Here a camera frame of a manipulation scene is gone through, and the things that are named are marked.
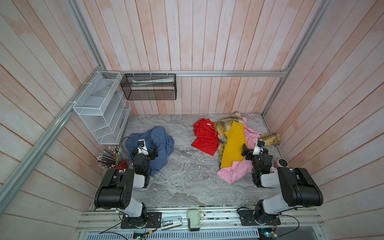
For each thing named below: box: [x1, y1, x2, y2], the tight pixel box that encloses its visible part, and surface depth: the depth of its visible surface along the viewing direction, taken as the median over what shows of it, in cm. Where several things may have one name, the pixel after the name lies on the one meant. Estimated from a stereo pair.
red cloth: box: [191, 118, 219, 156], surface depth 106 cm
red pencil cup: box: [111, 157, 129, 170], surface depth 85 cm
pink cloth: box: [217, 117, 261, 184], surface depth 87 cm
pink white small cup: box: [273, 158, 289, 168], surface depth 90 cm
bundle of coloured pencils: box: [96, 146, 123, 169], surface depth 83 cm
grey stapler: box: [161, 216, 183, 231], surface depth 73 cm
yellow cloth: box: [220, 121, 247, 169], surface depth 94 cm
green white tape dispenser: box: [186, 209, 201, 232], surface depth 70 cm
